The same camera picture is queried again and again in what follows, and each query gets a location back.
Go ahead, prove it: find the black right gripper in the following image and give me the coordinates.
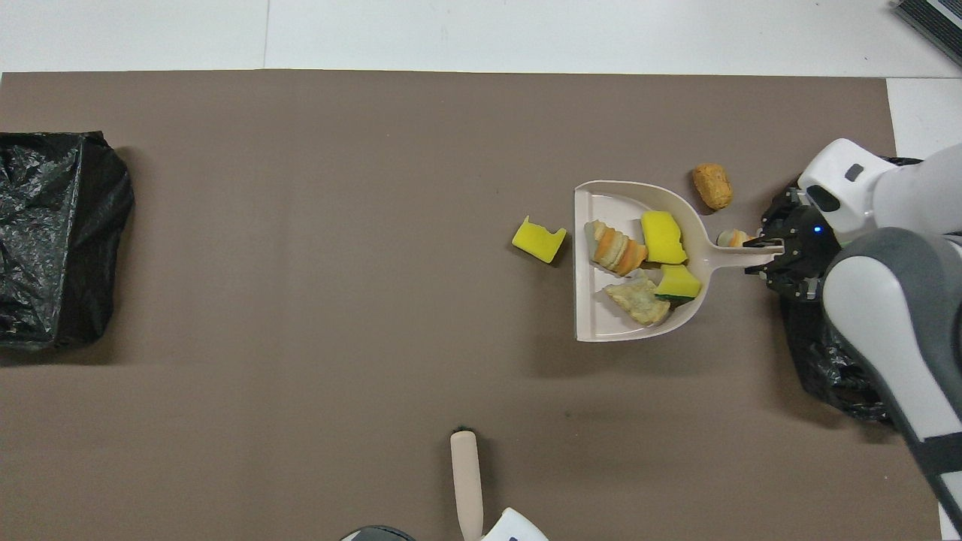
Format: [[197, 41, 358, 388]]
[[743, 188, 841, 300]]

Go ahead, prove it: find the brown toy bread roll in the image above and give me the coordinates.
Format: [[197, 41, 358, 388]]
[[692, 163, 734, 211]]

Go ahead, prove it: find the beige striped foam bread chunk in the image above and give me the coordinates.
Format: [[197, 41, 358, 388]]
[[585, 219, 649, 276]]

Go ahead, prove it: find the beige plastic dustpan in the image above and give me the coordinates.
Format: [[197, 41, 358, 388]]
[[573, 180, 786, 343]]

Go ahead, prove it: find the notched yellow sponge piece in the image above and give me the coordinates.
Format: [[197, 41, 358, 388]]
[[512, 216, 567, 264]]

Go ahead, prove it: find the beige brush with black bristles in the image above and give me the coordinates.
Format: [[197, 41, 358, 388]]
[[450, 427, 486, 541]]

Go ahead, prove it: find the black bag-lined bin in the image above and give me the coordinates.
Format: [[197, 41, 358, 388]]
[[0, 131, 136, 350], [759, 154, 962, 429]]

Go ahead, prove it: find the dark grey ribbed device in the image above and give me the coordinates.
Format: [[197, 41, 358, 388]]
[[893, 0, 962, 68]]

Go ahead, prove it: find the brown table mat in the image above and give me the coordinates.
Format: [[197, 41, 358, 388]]
[[0, 70, 942, 541]]

